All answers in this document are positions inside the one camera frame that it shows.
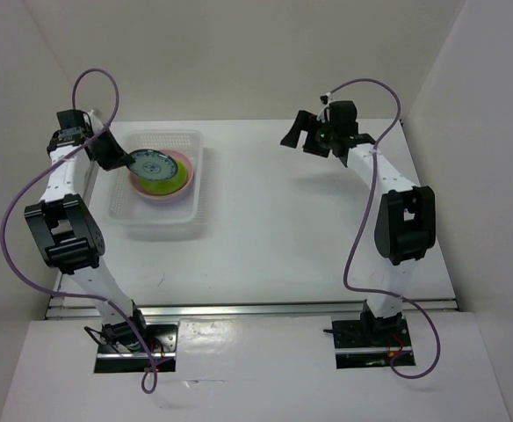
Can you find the green plastic plate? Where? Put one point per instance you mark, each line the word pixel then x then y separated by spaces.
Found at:
pixel 168 186

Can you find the blue floral ceramic plate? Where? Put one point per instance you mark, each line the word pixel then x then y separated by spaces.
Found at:
pixel 153 165

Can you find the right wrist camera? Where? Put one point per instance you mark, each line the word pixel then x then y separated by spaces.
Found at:
pixel 341 115

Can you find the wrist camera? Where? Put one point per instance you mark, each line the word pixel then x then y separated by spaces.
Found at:
pixel 78 122
pixel 341 115

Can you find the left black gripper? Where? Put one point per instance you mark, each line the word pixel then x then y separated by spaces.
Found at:
pixel 119 157

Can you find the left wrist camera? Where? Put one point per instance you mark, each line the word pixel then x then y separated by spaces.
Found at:
pixel 78 122

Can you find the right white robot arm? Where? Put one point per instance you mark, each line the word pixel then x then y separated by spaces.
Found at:
pixel 396 228

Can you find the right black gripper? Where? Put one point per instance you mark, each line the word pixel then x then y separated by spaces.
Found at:
pixel 309 123

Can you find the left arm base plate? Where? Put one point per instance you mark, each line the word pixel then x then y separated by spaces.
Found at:
pixel 114 358

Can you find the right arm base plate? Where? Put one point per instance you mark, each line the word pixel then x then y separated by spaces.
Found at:
pixel 354 350

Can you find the clear plastic perforated bin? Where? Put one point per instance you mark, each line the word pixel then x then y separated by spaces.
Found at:
pixel 165 220

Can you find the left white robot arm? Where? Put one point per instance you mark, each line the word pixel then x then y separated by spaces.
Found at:
pixel 69 239

